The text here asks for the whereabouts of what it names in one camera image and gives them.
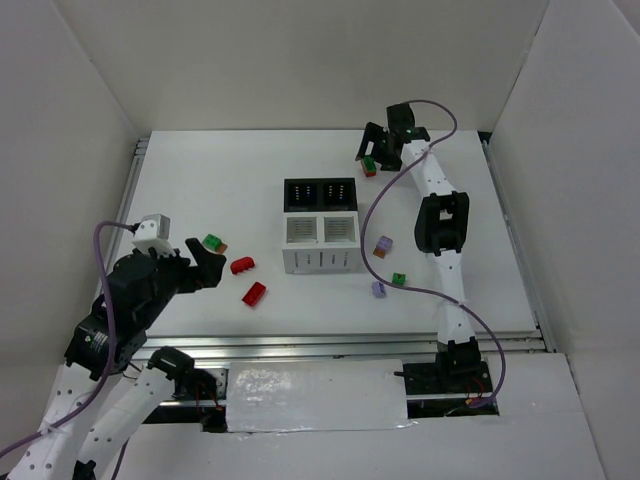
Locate purple hollow lego brick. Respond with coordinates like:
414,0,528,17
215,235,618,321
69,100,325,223
371,281,387,299

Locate aluminium rail frame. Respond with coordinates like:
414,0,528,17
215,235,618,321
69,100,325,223
114,130,556,357

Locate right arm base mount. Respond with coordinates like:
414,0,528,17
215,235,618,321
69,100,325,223
393,362,493,398

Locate purple cable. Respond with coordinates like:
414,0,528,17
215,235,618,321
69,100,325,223
360,99,506,409
0,220,139,454

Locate white container pair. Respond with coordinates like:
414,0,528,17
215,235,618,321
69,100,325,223
282,211,361,274

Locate black container pair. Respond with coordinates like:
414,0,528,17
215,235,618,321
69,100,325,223
283,178,358,213

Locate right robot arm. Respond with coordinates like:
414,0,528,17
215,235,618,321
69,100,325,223
356,99,491,386

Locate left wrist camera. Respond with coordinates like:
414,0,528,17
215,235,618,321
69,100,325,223
132,213,179,258

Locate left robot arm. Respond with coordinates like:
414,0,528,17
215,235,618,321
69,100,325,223
1,238,226,479

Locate small green lego brick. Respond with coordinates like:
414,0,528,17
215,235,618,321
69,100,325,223
391,272,407,286

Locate red rectangular lego brick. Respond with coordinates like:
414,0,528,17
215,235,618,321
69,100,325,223
242,282,267,308

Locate green lego on orange plate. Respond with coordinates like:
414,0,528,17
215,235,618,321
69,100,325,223
202,234,223,251

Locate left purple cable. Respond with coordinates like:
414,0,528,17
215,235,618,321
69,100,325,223
0,220,139,454

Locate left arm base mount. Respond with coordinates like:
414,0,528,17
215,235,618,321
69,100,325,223
172,368,228,417

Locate red ridged lego brick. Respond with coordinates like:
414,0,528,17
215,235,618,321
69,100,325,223
230,256,256,275

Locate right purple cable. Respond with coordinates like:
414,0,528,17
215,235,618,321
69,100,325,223
360,99,506,409

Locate white foam cover panel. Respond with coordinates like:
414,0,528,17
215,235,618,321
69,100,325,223
226,359,409,433

